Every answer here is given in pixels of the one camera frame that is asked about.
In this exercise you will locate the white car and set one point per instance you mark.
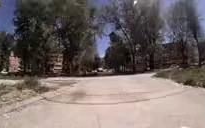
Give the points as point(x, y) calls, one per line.
point(100, 69)

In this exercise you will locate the pale grey asphalt road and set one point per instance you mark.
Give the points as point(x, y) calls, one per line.
point(123, 110)

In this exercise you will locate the dry grass verge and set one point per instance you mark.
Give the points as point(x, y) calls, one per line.
point(10, 88)

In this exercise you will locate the green grass verge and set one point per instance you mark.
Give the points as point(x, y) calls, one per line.
point(193, 76)

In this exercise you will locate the dark brick building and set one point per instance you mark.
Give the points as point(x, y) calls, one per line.
point(171, 55)

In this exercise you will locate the vehicle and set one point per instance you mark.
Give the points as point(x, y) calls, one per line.
point(174, 66)

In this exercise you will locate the red brick building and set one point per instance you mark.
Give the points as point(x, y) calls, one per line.
point(15, 62)

